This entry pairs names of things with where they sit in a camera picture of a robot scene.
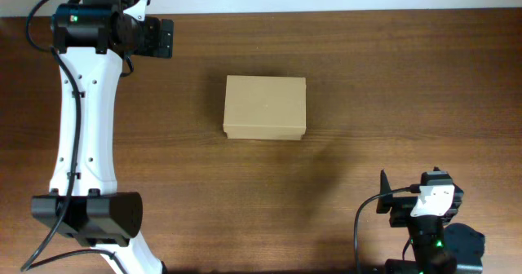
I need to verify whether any cardboard box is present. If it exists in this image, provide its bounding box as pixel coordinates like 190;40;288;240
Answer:
223;75;307;140

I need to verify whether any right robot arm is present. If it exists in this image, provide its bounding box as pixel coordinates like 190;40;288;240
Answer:
376;167;485;274

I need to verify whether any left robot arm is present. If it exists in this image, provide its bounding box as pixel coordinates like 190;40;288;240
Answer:
31;0;174;273

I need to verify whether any right black cable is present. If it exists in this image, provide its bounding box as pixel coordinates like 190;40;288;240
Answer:
352;183;422;274

